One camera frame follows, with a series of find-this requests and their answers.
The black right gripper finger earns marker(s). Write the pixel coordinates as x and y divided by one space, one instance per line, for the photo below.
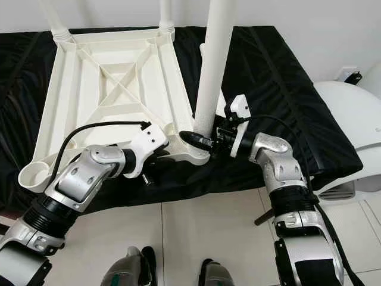
196 139

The white plastic children table top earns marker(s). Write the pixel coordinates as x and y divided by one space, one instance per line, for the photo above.
59 119

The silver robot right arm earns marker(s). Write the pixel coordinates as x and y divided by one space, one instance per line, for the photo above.
280 170

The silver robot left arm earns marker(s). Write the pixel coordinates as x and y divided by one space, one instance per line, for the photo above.
77 179

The black cloth table cover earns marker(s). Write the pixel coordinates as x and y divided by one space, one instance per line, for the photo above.
297 95

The grey robot left foot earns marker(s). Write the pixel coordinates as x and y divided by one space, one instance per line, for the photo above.
128 269

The grey robot foot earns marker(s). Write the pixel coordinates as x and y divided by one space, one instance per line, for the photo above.
128 269
216 275

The grey robot right foot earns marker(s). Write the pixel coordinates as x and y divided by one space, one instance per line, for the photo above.
216 275

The white dome appliance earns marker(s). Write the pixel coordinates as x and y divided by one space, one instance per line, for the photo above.
351 113

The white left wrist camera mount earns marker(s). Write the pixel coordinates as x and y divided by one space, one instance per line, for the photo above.
149 140

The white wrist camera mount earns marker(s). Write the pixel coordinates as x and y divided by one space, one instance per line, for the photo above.
239 107
149 140

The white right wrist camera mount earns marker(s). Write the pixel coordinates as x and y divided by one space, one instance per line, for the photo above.
239 107

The wall socket with black plug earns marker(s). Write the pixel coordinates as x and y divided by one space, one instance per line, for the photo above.
351 74

